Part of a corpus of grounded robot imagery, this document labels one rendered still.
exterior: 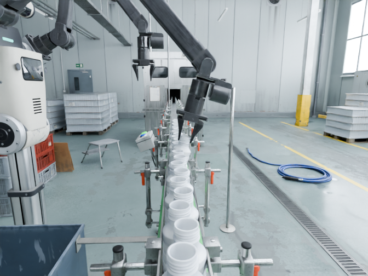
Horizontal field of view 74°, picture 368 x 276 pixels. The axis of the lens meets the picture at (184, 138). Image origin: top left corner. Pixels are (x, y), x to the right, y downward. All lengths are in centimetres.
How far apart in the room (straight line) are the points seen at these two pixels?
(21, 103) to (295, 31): 1191
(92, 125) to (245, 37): 744
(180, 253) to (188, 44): 59
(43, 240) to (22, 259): 10
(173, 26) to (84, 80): 1088
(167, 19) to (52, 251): 78
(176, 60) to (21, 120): 465
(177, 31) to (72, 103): 687
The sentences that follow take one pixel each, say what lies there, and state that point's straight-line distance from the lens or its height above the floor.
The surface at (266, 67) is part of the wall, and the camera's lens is 1179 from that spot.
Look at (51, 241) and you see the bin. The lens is 91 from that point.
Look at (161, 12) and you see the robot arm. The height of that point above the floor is 157.
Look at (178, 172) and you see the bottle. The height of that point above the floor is 116.
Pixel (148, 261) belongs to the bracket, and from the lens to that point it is 44.
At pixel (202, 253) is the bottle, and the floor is 112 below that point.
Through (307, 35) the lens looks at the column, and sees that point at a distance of 989.
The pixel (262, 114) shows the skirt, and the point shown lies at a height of 15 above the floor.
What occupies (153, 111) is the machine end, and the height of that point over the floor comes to 81.
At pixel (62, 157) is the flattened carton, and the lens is 437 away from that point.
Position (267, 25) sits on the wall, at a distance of 1200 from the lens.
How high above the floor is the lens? 136
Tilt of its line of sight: 12 degrees down
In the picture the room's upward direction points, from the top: straight up
